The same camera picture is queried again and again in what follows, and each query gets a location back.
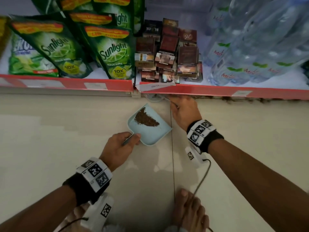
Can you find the fuzzy blue left trouser cuff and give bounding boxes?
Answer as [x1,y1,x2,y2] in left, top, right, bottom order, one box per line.
[102,223,126,232]

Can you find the red edged store shelf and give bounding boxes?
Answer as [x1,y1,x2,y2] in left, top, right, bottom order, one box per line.
[0,0,309,101]

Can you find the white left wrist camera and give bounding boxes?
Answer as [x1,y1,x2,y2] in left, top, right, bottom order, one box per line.
[81,192,115,232]

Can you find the pile of small brown packets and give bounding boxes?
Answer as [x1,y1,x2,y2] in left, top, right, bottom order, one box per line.
[134,18,204,84]

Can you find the fuzzy blue right trouser cuff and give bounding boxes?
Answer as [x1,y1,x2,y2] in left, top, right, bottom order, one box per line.
[164,224,189,232]

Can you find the fuzzy blue trouser cuff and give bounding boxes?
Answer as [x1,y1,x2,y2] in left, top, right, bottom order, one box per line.
[102,223,126,232]
[164,224,189,232]

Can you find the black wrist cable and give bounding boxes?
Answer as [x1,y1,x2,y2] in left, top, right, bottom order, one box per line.
[193,159,214,232]
[57,217,89,232]

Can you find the light blue brush white bristles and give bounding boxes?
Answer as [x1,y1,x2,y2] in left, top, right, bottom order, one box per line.
[144,93,180,110]

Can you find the person's right hand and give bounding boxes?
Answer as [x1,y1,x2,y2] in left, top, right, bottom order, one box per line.
[169,95,203,132]

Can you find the light blue plastic dustpan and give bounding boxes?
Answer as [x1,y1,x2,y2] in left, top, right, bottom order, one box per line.
[122,103,173,146]

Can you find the person's left hand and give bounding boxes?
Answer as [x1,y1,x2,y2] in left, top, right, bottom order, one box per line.
[99,131,142,172]

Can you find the person's right foot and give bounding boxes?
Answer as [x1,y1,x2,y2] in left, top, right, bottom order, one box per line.
[172,188,210,232]

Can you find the brown granules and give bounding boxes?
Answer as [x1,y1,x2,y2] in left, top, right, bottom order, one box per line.
[134,95,309,127]

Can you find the person's right forearm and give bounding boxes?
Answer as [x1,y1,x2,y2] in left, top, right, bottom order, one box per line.
[207,139,309,232]

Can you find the black right wristband with markers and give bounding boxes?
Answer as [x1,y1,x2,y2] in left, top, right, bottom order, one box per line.
[186,119,224,154]

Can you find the light green detergent packet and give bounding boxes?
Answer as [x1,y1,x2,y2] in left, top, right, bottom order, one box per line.
[8,34,60,78]

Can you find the stack of dark green pouches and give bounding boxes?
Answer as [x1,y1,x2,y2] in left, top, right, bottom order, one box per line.
[9,0,145,80]

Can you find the person's left forearm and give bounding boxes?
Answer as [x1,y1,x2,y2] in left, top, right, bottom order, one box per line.
[0,185,78,232]

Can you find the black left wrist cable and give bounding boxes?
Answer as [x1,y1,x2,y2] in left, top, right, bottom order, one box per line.
[57,217,89,232]

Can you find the stack of clear water bottles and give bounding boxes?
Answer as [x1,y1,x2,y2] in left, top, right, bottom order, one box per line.
[202,0,309,86]

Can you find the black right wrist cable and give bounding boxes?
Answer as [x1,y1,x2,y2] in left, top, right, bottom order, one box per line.
[193,159,214,232]

